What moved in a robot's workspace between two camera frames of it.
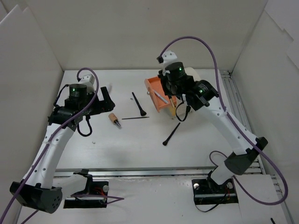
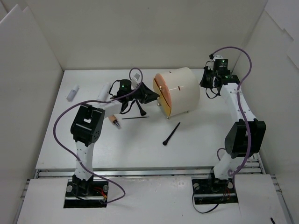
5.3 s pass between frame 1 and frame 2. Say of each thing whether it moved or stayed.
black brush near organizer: stayed
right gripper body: moved
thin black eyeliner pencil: stayed
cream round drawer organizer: moved
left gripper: moved
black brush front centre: stayed
